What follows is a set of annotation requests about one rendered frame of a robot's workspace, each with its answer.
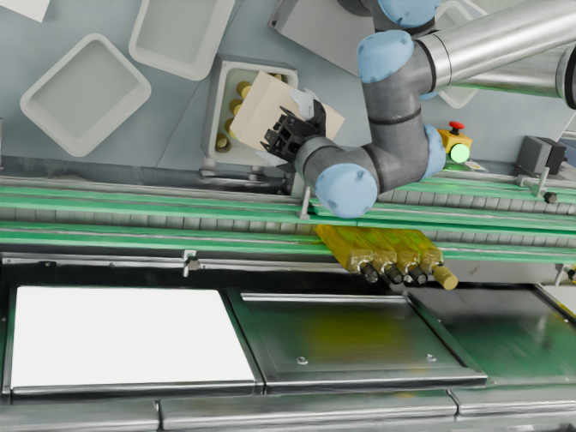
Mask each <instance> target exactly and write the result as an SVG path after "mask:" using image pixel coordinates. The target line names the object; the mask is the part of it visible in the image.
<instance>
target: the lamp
mask: <svg viewBox="0 0 576 432"><path fill-rule="evenodd" d="M449 155H450V157H451V159H453V160H455V161H457V162H463V161H465V160H467V158H468V157H469V149H468V147H466V146H465V145H464V144H462V143H456V144H454V145H453V146H452V147H451V149H450V152H449Z"/></svg>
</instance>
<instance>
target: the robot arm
mask: <svg viewBox="0 0 576 432"><path fill-rule="evenodd" d="M337 2H338V3H339V5H340V6H341V7H342V8H343V9H345V10H347V11H348V12H350V13H352V14H354V15H359V16H372V17H373V22H374V28H375V33H374V34H371V35H370V36H368V37H366V38H365V39H363V40H362V41H361V42H360V43H359V45H358V47H357V64H358V70H359V73H358V75H359V79H360V81H361V82H362V88H363V96H364V101H365V105H366V110H367V115H368V120H369V129H370V134H371V139H372V142H370V143H368V144H365V145H363V146H360V147H358V148H355V149H353V150H350V151H348V152H345V151H344V150H343V149H342V148H341V147H339V146H338V145H337V144H336V143H335V142H334V141H332V140H331V139H328V138H327V137H326V119H327V114H326V111H325V109H324V107H323V105H322V103H321V102H320V100H319V99H318V98H317V97H316V95H315V94H314V93H313V92H312V91H311V90H309V89H308V88H305V89H304V93H303V92H300V91H298V90H295V89H290V90H289V95H290V97H291V98H292V99H293V100H294V101H295V102H296V103H297V105H298V107H299V113H300V115H301V117H302V118H303V119H305V121H306V122H305V121H304V120H302V119H300V118H298V117H297V116H296V115H295V114H294V113H293V112H291V111H289V110H287V109H286V108H284V107H282V106H279V108H280V109H281V110H282V111H283V112H284V113H285V114H286V115H287V116H286V115H284V114H281V116H280V118H279V120H278V122H276V124H274V126H273V129H268V130H267V132H266V134H265V135H264V138H265V140H266V141H267V142H268V144H269V145H268V144H266V143H265V142H263V141H260V144H262V146H263V147H264V148H265V149H266V150H267V151H266V152H264V151H261V150H257V151H255V153H256V154H257V155H259V156H260V157H262V158H264V159H265V160H266V161H267V162H268V164H270V165H272V166H274V167H276V168H278V169H280V170H282V171H285V172H287V173H290V174H293V173H295V172H297V173H298V175H299V176H300V177H301V178H302V180H304V182H306V184H307V185H308V186H307V189H308V190H309V191H311V190H312V191H313V192H314V194H315V195H316V196H317V199H318V200H319V202H320V203H321V204H322V205H323V206H324V207H325V208H327V209H329V210H330V211H331V212H332V213H333V214H335V215H336V216H338V217H340V218H343V219H354V218H357V217H360V216H362V215H363V214H365V213H366V212H367V211H368V210H369V209H370V208H371V207H372V206H373V204H374V203H375V199H376V196H378V195H380V194H383V193H385V192H388V191H390V190H393V189H396V188H399V187H402V186H404V185H406V184H409V183H416V182H419V181H421V180H422V179H424V178H426V177H429V176H432V175H433V174H435V173H436V172H438V171H440V170H441V169H442V168H443V166H444V164H445V162H446V151H445V148H444V146H443V144H442V138H441V136H440V134H439V133H438V131H437V130H436V129H435V128H434V127H433V126H432V125H430V124H423V116H422V109H421V103H420V100H424V99H430V98H432V97H434V96H436V95H437V94H438V93H439V92H442V91H444V90H445V89H446V88H448V87H449V86H455V87H468V88H476V89H483V90H490V91H498V92H505V93H519V94H527V95H534V96H542V97H549V98H557V99H563V100H564V102H565V103H566V105H567V107H568V108H570V109H572V110H576V43H575V44H574V45H573V46H564V45H565V44H568V43H571V42H573V41H575V40H576V0H529V1H526V2H523V3H519V4H516V5H514V6H512V7H509V8H506V9H502V10H499V11H496V12H494V13H491V14H488V15H484V16H481V17H478V18H476V19H473V20H471V21H467V22H464V23H461V24H458V25H456V26H453V27H449V28H446V29H443V30H436V27H435V13H436V10H437V8H438V7H439V6H440V3H441V0H337ZM274 130H276V131H274ZM268 147H269V149H268Z"/></svg>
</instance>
